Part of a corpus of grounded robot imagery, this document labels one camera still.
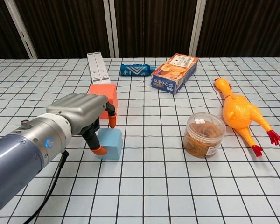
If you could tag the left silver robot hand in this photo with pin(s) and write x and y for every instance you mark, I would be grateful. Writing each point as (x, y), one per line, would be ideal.
(81, 109)

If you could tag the light blue foam cube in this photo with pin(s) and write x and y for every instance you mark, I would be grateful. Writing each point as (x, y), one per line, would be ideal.
(113, 144)

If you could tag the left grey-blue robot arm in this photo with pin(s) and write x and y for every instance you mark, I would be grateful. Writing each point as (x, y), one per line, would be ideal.
(25, 151)

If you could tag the orange foam cube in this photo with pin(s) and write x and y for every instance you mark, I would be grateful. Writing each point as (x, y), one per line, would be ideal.
(110, 91)

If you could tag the white rectangular box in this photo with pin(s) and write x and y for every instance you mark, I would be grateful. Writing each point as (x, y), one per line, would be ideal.
(99, 67)

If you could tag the blue drink bottle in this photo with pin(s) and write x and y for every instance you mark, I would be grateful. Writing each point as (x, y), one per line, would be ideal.
(134, 70)

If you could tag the orange blue snack box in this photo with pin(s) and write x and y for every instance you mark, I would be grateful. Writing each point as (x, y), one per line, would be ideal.
(172, 73)

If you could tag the white black checked tablecloth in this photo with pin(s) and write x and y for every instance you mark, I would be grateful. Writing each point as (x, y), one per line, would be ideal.
(154, 186)

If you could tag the clear jar of rubber bands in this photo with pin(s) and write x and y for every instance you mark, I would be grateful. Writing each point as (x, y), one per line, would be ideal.
(204, 137)

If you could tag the yellow rubber chicken toy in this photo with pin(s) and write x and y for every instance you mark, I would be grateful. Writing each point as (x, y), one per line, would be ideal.
(239, 110)

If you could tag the white partition post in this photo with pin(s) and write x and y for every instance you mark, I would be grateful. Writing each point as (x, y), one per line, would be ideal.
(21, 30)
(111, 28)
(197, 28)

